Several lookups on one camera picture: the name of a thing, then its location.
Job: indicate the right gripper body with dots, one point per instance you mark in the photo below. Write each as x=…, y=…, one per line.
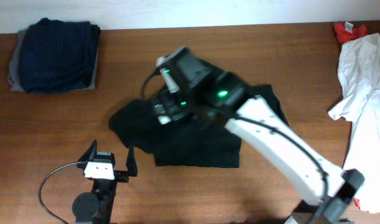
x=166, y=109

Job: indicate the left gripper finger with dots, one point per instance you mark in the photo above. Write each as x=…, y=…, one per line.
x=90, y=153
x=131, y=165

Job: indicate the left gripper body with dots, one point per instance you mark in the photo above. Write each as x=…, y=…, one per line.
x=121, y=176

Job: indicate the black t-shirt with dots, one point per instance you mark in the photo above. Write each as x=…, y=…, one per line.
x=186, y=142

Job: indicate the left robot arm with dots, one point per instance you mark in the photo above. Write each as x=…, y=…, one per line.
x=96, y=206

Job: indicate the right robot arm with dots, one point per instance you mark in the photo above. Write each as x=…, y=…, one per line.
x=226, y=99

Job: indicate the folded navy garment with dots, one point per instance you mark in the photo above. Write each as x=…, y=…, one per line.
x=57, y=56

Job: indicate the folded grey garment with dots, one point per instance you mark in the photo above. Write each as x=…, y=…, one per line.
x=13, y=75

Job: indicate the red garment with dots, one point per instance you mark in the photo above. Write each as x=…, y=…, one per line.
x=346, y=31

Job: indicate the white garment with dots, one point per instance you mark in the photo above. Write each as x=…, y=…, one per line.
x=359, y=76

